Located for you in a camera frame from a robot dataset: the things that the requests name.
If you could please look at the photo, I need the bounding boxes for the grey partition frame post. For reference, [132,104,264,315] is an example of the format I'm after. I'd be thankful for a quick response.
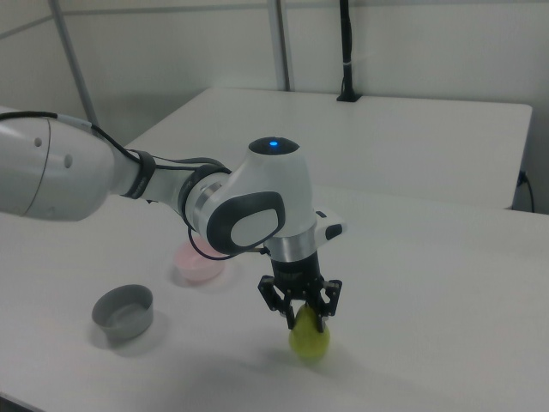
[266,0,296,92]
[50,0,99,126]

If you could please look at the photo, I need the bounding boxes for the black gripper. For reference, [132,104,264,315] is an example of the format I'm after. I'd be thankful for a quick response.
[256,251,344,335]

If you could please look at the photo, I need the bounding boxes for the green pear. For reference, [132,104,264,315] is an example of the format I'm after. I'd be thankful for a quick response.
[287,302,333,362]

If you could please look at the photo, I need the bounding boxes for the black wall cable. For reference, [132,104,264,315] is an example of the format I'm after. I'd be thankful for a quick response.
[517,170,536,212]

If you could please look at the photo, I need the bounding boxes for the black camera stand pole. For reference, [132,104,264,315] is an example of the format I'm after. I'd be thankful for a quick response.
[335,0,362,103]

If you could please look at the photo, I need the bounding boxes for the grey bowl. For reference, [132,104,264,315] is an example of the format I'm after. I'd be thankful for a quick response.
[90,283,156,342]

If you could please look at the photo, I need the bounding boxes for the pink bowl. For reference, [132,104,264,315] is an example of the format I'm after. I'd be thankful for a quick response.
[172,239,227,285]

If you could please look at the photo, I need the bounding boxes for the white side table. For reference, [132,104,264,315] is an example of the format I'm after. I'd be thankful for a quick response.
[125,87,534,211]

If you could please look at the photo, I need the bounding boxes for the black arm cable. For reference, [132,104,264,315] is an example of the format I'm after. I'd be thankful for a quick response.
[0,110,268,261]

